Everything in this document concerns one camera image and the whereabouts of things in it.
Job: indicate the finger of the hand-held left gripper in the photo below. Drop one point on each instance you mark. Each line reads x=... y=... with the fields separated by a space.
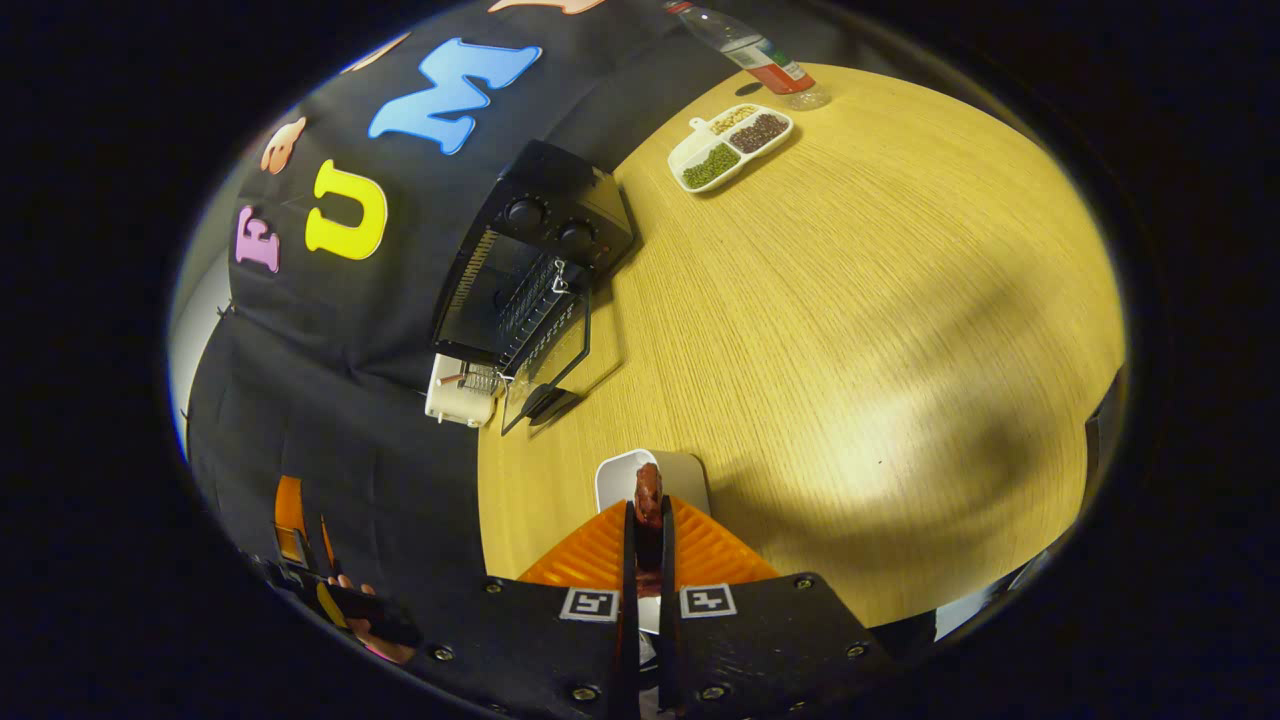
x=327 y=545
x=290 y=515

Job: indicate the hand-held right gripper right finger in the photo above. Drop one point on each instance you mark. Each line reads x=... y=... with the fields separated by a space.
x=770 y=640

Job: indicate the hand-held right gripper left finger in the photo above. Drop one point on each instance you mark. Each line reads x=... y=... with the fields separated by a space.
x=540 y=640

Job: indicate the reddish-brown sausage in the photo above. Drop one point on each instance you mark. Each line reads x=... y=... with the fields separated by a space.
x=648 y=495

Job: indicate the black electric oven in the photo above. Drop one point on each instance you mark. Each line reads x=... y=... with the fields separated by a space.
x=540 y=220

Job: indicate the white rectangular plate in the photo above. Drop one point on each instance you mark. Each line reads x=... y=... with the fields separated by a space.
x=685 y=480

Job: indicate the white toaster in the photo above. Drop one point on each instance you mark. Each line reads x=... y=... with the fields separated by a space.
x=455 y=395

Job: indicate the white divided dish of beans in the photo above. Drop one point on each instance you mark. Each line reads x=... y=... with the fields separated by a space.
x=730 y=148

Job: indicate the clear bottle with red label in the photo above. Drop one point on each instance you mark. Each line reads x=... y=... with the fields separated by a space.
x=760 y=55

